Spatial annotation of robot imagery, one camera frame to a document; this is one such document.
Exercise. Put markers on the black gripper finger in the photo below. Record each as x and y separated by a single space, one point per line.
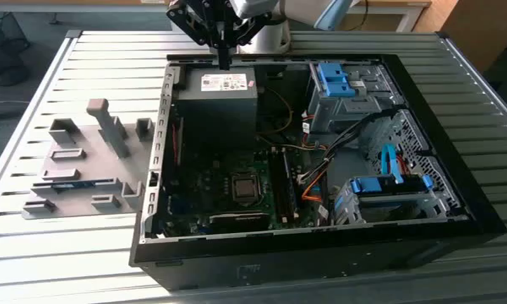
250 35
190 28

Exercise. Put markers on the blue RAM stick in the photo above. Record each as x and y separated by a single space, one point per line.
74 185

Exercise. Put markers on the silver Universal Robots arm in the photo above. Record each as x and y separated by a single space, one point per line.
270 38

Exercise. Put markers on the black RAM slot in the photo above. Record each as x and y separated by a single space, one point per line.
290 183
280 183
285 183
274 183

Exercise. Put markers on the grey power supply unit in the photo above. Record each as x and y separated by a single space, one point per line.
225 95

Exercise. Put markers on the blue plastic drive latch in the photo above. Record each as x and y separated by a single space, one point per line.
334 85

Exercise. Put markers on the metal drive cage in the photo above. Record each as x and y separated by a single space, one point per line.
352 107

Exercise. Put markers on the wooden desk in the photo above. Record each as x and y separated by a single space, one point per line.
418 3

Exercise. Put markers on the black mesh waste basket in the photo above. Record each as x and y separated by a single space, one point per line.
5 47

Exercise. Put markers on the green motherboard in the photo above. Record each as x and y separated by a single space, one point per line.
211 183

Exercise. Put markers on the silver CPU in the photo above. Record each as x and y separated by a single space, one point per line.
245 187

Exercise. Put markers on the grey parts rack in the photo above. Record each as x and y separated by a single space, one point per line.
102 171

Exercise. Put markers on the brown wooden cabinet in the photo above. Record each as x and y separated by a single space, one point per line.
483 25

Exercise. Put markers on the hard disk in blue carrier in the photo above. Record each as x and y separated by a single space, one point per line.
368 185

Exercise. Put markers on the black graphics card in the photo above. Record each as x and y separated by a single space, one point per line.
237 221

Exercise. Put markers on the metal disk bay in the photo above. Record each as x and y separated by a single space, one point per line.
432 206

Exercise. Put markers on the black PC case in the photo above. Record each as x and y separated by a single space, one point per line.
280 259

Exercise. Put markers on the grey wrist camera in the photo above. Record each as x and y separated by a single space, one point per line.
250 8

